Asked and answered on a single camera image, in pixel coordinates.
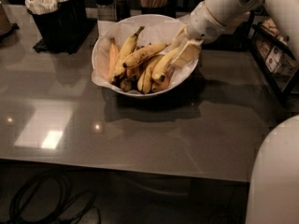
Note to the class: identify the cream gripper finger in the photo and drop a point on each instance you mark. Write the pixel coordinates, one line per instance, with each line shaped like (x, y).
(188, 51)
(180, 40)

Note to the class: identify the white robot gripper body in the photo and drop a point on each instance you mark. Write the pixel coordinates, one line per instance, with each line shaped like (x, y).
(203, 24)

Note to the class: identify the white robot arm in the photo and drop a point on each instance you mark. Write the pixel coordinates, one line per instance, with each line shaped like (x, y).
(285, 15)

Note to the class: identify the white paper bowl liner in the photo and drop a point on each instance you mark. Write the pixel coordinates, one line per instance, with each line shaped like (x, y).
(146, 30)

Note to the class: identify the long top yellow banana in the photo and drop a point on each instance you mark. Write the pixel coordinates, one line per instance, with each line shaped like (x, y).
(141, 55)

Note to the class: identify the bottom right orange banana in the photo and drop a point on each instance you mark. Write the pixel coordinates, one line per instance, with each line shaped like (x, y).
(155, 87)

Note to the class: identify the orange banana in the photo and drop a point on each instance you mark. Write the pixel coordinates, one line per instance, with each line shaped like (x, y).
(113, 56)
(155, 87)

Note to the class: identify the white bowl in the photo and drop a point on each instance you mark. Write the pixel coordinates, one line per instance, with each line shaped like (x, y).
(143, 55)

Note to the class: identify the small middle banana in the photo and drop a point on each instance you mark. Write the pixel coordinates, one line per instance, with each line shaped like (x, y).
(134, 73)

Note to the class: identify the small banana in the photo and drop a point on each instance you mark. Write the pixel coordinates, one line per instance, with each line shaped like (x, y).
(134, 73)
(126, 85)

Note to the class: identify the far left orange banana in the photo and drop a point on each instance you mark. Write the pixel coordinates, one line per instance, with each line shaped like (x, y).
(113, 56)

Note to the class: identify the small bottom left banana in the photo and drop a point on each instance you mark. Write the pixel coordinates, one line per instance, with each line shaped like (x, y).
(126, 85)

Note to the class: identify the pepper shaker black lid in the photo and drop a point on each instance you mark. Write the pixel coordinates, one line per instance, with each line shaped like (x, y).
(122, 9)

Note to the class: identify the black cutlery holder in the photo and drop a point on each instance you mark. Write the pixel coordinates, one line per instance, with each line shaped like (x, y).
(69, 12)

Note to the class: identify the white plastic cutlery bundle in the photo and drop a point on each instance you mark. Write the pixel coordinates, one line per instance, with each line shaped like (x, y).
(41, 7)

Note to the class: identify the brown cup stack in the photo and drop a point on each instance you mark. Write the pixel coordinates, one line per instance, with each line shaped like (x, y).
(6, 27)

